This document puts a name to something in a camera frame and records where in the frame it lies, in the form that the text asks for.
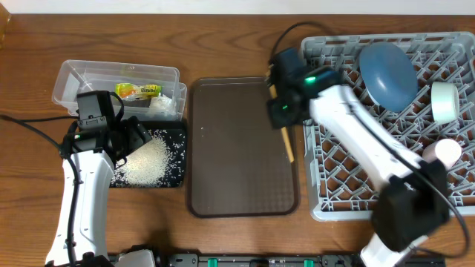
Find wooden chopstick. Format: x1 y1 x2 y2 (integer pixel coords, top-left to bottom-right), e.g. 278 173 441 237
266 65 295 163

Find green orange snack wrapper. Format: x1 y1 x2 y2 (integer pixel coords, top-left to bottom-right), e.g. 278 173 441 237
114 83 162 101

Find white tissue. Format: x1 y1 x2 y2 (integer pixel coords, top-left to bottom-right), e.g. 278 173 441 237
148 95 173 113

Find white rice pile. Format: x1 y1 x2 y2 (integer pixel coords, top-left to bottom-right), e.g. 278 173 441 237
111 128 186 188

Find dark blue plate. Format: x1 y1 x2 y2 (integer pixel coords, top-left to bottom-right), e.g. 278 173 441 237
358 42 418 113

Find light blue bowl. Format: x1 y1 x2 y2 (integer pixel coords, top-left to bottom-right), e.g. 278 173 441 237
431 82 460 125

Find pink white cup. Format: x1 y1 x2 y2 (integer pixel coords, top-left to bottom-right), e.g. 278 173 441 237
422 139 462 170

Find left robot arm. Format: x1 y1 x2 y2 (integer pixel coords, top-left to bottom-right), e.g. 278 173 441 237
45 90 151 266

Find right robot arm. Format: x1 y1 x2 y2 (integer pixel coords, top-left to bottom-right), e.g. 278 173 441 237
267 48 450 266

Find grey dishwasher rack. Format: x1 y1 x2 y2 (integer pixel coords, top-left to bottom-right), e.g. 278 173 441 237
301 32 474 221

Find clear plastic bin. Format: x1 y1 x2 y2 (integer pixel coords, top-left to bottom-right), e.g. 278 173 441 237
52 60 187 121

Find black plastic tray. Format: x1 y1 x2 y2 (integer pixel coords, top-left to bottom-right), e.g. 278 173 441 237
109 119 189 189

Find brown serving tray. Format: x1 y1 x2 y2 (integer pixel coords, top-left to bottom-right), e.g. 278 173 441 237
186 77 299 218

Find left black cable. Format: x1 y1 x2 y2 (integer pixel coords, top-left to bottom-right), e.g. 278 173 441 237
0 113 81 267

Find black cable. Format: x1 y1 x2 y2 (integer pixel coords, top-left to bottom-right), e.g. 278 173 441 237
270 21 471 260
0 113 81 267

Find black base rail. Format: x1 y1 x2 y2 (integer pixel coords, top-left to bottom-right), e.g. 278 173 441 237
111 253 446 267

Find right black cable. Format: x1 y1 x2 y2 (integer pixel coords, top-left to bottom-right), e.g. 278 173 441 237
270 21 471 260

